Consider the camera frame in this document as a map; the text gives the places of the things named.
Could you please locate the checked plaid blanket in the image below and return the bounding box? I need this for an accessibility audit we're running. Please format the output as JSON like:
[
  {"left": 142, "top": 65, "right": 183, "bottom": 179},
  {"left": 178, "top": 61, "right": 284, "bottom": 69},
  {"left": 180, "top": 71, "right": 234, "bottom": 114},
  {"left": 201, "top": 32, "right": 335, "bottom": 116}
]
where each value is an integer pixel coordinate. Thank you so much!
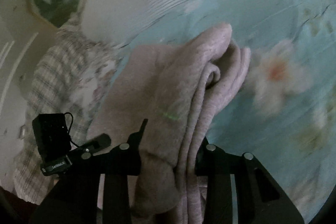
[{"left": 13, "top": 30, "right": 99, "bottom": 205}]

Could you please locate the pink fleece garment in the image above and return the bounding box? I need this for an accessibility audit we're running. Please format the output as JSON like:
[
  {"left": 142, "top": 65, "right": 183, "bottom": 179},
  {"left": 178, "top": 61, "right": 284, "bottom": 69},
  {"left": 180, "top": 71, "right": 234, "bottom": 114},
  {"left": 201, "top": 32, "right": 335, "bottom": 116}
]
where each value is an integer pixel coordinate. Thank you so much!
[{"left": 87, "top": 23, "right": 251, "bottom": 223}]

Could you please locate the light blue floral bedsheet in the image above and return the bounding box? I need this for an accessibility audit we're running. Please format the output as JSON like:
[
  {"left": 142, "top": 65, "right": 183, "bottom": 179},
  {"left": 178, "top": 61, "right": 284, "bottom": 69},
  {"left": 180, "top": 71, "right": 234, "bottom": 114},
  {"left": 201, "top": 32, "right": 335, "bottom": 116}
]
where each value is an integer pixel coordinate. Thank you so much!
[{"left": 117, "top": 0, "right": 335, "bottom": 223}]

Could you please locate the floral white quilt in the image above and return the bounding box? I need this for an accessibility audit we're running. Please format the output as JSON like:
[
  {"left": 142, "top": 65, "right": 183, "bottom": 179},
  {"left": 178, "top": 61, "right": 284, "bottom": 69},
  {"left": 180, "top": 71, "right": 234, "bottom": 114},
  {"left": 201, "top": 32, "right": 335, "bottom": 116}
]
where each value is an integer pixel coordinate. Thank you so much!
[{"left": 69, "top": 42, "right": 121, "bottom": 117}]

